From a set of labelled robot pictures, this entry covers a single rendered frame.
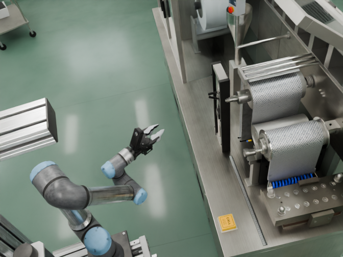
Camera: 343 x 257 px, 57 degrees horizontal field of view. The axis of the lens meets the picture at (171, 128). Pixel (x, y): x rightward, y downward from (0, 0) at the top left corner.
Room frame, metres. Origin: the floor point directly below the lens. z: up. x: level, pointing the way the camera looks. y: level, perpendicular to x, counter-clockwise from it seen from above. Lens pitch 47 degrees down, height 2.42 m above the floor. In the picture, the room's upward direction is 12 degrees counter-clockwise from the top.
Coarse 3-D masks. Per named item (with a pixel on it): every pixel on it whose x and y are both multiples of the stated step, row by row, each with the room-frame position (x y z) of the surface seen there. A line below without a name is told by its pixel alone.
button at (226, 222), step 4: (220, 216) 0.72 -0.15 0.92; (224, 216) 0.72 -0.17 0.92; (228, 216) 0.71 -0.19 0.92; (232, 216) 0.71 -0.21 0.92; (220, 220) 0.70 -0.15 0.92; (224, 220) 0.70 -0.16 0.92; (228, 220) 0.69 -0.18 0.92; (232, 220) 0.69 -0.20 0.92; (220, 224) 0.68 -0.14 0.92; (224, 224) 0.68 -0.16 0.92; (228, 224) 0.67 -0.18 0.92; (232, 224) 0.67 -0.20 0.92; (224, 228) 0.66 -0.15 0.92; (228, 228) 0.66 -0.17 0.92; (232, 228) 0.66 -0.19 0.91
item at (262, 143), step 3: (261, 138) 0.87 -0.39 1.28; (258, 141) 0.88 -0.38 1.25; (261, 141) 0.85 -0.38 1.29; (264, 141) 0.85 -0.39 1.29; (258, 144) 0.88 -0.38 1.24; (261, 144) 0.85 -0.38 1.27; (264, 144) 0.84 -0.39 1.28; (261, 147) 0.85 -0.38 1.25; (264, 147) 0.83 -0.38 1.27; (264, 150) 0.82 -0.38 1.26; (264, 153) 0.82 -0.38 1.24
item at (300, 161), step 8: (296, 152) 0.80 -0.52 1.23; (304, 152) 0.80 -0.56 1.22; (312, 152) 0.80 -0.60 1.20; (272, 160) 0.79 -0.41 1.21; (280, 160) 0.79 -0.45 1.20; (288, 160) 0.80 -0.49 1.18; (296, 160) 0.80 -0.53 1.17; (304, 160) 0.80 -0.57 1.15; (312, 160) 0.80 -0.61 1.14; (272, 168) 0.79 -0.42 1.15; (280, 168) 0.79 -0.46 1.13; (288, 168) 0.80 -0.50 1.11; (296, 168) 0.80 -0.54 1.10; (304, 168) 0.80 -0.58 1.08; (312, 168) 0.80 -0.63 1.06; (272, 176) 0.79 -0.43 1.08; (280, 176) 0.80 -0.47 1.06
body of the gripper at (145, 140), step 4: (144, 136) 1.06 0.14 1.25; (144, 140) 1.04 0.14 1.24; (148, 140) 1.04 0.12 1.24; (140, 144) 1.02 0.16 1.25; (144, 144) 1.01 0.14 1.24; (128, 148) 1.00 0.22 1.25; (140, 148) 1.02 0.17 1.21; (144, 148) 1.01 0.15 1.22; (148, 148) 1.03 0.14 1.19; (152, 148) 1.04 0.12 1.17; (132, 152) 0.98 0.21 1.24; (136, 152) 1.01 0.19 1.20; (140, 152) 1.02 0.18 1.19; (144, 152) 1.01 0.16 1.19; (148, 152) 1.02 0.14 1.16; (136, 156) 1.00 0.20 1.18
